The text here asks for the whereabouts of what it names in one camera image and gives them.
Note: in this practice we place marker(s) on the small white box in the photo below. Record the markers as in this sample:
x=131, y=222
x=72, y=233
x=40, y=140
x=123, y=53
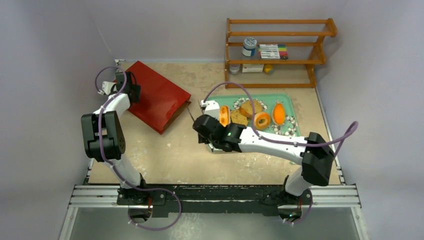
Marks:
x=252, y=68

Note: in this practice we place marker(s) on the brown crusty fake bread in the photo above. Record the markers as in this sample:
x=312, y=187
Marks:
x=247, y=108

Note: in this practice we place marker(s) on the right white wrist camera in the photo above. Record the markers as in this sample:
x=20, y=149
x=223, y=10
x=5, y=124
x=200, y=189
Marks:
x=210, y=107

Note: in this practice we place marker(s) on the white jar blue lid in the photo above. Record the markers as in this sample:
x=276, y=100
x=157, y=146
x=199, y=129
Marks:
x=249, y=46

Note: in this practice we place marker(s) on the red paper bag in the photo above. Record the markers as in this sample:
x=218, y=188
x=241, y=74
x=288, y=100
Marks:
x=156, y=100

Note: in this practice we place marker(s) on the coloured marker pen set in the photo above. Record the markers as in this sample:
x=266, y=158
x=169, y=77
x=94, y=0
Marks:
x=273, y=51

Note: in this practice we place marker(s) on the round pale fake bun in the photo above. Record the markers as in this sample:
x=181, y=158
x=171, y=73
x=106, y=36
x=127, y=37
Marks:
x=261, y=120

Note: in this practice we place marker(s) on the green floral tray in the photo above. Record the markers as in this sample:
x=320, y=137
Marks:
x=288, y=132

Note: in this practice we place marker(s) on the wooden shelf rack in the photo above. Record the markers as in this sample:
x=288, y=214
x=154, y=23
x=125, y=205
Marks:
x=234, y=44

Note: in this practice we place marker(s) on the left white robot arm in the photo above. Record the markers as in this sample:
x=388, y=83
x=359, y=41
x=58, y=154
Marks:
x=103, y=136

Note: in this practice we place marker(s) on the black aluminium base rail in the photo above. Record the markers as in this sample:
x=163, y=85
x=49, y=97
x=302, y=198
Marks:
x=267, y=200

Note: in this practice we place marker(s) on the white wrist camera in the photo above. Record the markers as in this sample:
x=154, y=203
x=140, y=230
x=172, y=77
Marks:
x=210, y=107
x=107, y=88

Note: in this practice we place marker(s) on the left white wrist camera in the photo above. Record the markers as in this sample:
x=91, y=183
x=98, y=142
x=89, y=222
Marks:
x=107, y=88

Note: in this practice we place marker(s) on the orange fake bread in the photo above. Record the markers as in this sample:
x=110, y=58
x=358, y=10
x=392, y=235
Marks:
x=278, y=114

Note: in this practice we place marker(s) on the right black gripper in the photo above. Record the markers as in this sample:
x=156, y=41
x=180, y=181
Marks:
x=201, y=125

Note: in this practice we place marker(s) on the round brown fake bread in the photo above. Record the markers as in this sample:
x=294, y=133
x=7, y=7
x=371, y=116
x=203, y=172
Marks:
x=238, y=118

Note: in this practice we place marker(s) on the yellow small object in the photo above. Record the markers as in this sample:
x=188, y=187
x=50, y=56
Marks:
x=268, y=69

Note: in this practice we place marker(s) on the long glazed fake bread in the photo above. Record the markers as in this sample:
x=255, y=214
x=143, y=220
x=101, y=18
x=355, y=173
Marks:
x=224, y=115

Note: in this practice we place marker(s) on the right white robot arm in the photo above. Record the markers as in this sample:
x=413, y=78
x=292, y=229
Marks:
x=312, y=154

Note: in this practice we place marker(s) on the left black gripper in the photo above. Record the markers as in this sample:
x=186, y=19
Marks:
x=137, y=89

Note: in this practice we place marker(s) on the small grey jar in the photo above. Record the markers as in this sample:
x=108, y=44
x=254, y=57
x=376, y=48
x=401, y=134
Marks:
x=234, y=68

